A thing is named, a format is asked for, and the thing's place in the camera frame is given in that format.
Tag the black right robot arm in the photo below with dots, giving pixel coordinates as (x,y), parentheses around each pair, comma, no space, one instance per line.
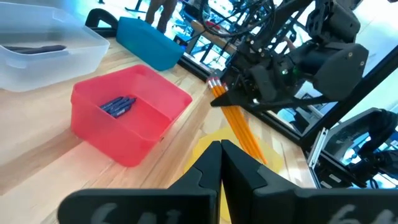
(339,71)

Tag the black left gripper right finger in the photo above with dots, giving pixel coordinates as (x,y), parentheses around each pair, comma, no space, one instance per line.
(295,208)

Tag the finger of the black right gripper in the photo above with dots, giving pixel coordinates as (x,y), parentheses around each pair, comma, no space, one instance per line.
(237,84)
(236,100)

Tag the blue plastic bin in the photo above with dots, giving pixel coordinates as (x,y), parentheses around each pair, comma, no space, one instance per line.
(149,43)

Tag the orange pencil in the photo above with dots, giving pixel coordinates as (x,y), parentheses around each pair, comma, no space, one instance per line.
(242,124)
(232,124)
(247,124)
(237,124)

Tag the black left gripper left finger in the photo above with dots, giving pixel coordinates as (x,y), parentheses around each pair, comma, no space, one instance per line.
(140,208)

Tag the person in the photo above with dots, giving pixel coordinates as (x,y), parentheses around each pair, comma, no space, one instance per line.
(161,15)

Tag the clear plastic bin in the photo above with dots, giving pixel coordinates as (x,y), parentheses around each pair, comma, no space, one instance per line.
(46,71)

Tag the red plastic bin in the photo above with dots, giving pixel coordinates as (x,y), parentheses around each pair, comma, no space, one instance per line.
(124,143)

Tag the black pen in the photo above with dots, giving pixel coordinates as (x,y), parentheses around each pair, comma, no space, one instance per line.
(34,49)

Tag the blue crayon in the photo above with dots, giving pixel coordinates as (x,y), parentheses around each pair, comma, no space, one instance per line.
(119,105)
(112,102)
(124,109)

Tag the yellow translucent plastic bin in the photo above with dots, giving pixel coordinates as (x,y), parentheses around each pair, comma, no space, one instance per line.
(205,146)

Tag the black clamp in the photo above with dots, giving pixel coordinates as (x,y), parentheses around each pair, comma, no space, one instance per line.
(99,12)

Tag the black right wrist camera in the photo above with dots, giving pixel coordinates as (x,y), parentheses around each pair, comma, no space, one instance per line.
(263,82)

